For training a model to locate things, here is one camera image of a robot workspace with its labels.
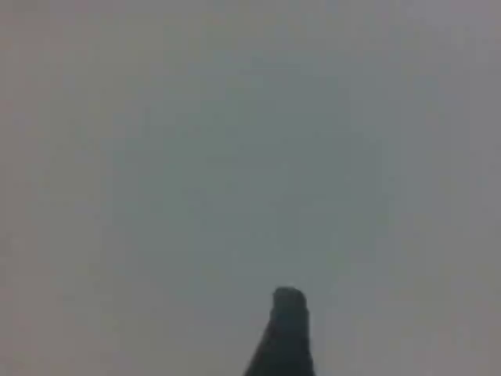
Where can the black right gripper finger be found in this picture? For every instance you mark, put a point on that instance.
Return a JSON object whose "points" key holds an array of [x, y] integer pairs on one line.
{"points": [[283, 340]]}

